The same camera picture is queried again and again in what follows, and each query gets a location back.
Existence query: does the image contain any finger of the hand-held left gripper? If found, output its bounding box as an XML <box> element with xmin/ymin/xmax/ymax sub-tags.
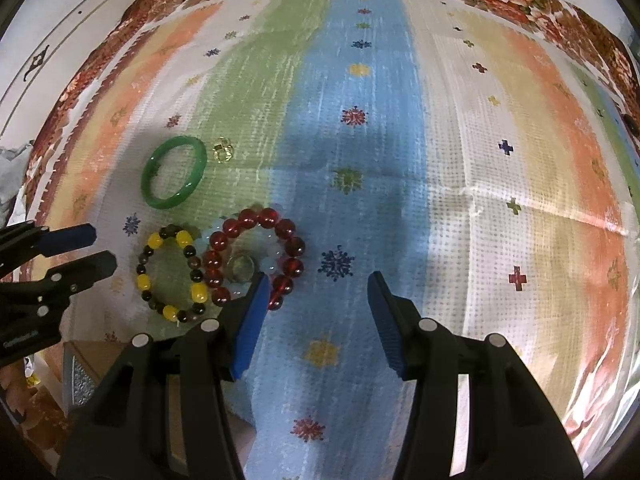
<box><xmin>0</xmin><ymin>222</ymin><xmax>98</xmax><ymax>267</ymax></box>
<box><xmin>0</xmin><ymin>251</ymin><xmax>119</xmax><ymax>313</ymax></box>

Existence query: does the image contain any yellow and dark bead bracelet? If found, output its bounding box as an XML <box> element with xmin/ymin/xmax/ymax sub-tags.
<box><xmin>136</xmin><ymin>225</ymin><xmax>209</xmax><ymax>323</ymax></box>

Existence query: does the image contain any striped pastel blanket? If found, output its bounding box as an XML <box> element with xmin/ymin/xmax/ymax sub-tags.
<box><xmin>37</xmin><ymin>0</ymin><xmax>640</xmax><ymax>480</ymax></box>

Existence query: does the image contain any grey cloth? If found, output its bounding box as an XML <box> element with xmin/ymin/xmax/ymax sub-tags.
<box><xmin>0</xmin><ymin>142</ymin><xmax>33</xmax><ymax>228</ymax></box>

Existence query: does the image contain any white cabinet door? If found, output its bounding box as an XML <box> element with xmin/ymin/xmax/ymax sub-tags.
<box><xmin>0</xmin><ymin>0</ymin><xmax>151</xmax><ymax>141</ymax></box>

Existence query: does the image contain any clear glass bead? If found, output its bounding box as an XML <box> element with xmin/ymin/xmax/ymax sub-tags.
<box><xmin>225</xmin><ymin>254</ymin><xmax>257</xmax><ymax>282</ymax></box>

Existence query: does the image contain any green jade bangle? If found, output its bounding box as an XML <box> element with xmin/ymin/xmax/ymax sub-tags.
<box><xmin>140</xmin><ymin>136</ymin><xmax>208</xmax><ymax>208</ymax></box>

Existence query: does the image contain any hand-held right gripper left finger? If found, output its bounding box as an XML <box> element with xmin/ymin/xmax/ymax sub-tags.
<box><xmin>55</xmin><ymin>271</ymin><xmax>271</xmax><ymax>480</ymax></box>

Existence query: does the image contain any pale blue bead bracelet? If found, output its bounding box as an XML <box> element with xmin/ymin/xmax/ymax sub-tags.
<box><xmin>197</xmin><ymin>222</ymin><xmax>282</xmax><ymax>302</ymax></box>

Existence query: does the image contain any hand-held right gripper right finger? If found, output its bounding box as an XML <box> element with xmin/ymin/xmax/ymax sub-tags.
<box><xmin>367</xmin><ymin>271</ymin><xmax>583</xmax><ymax>480</ymax></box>

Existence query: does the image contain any red bead bracelet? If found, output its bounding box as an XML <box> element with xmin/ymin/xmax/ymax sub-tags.
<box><xmin>202</xmin><ymin>207</ymin><xmax>306</xmax><ymax>311</ymax></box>

